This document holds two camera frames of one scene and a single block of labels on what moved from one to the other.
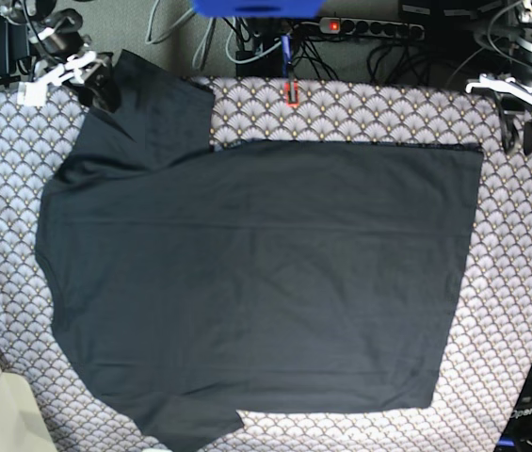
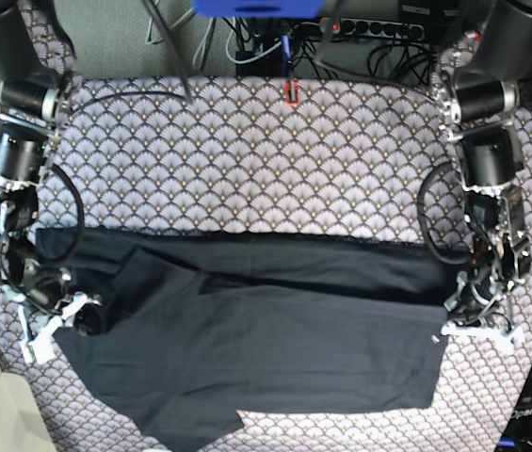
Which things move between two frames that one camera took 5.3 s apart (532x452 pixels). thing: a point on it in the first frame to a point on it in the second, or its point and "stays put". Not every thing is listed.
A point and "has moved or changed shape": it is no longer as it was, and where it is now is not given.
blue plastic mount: x=259 y=8 stays put
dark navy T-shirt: x=190 y=282 has moved or changed shape
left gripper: x=34 y=94 to x=87 y=318
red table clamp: x=287 y=93 stays put
